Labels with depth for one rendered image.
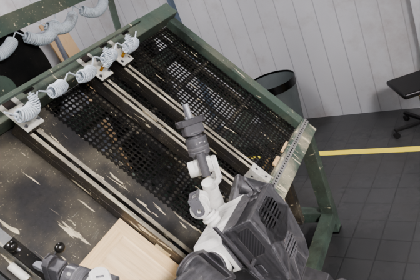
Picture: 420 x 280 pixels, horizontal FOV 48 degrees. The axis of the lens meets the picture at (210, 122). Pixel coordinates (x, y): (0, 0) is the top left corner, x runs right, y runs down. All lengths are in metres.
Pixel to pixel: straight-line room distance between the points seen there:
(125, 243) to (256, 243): 0.71
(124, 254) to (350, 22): 3.50
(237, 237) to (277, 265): 0.15
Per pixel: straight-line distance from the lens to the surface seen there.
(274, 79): 5.21
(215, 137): 2.58
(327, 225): 3.42
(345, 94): 5.18
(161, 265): 2.05
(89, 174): 2.09
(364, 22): 4.84
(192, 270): 1.46
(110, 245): 2.00
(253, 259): 1.54
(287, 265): 1.55
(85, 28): 5.76
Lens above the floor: 2.21
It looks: 20 degrees down
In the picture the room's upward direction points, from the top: 21 degrees counter-clockwise
